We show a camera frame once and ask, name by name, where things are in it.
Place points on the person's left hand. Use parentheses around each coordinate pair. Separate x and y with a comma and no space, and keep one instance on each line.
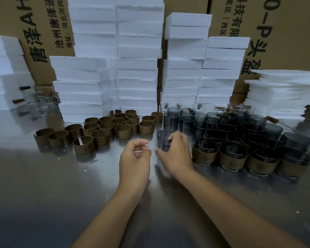
(134,167)

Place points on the person's right hand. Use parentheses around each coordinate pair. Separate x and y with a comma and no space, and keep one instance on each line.
(179,160)

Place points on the smoky transparent plastic cup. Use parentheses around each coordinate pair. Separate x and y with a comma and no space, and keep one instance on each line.
(254,138)
(263,154)
(293,153)
(232,148)
(205,143)
(215,134)
(165,138)

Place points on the group of brown sleeve rings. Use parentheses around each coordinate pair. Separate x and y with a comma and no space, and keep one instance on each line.
(122,131)

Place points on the cluster of transparent plastic cups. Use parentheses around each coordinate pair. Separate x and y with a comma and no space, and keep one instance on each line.
(170,121)

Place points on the bunch of clear plastic cups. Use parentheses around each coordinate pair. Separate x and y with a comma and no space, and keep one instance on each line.
(42,103)

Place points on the person's right forearm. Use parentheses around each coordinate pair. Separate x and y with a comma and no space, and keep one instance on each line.
(235,216)

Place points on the person's left forearm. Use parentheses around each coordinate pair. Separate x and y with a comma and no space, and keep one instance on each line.
(111,222)

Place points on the stepped stack white foam blocks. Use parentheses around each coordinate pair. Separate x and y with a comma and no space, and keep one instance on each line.
(180,74)

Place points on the tall stack white foam blocks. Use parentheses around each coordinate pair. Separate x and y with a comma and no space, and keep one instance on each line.
(131,69)

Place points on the stack of thin foam sheets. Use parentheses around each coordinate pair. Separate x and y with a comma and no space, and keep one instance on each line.
(279,98)

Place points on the brown cork stick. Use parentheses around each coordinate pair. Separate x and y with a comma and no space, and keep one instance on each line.
(18,101)
(25,88)

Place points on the stack of white foam blocks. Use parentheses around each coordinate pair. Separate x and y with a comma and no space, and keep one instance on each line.
(2,77)

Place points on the large printed cardboard box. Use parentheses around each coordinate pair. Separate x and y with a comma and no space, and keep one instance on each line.
(294,36)

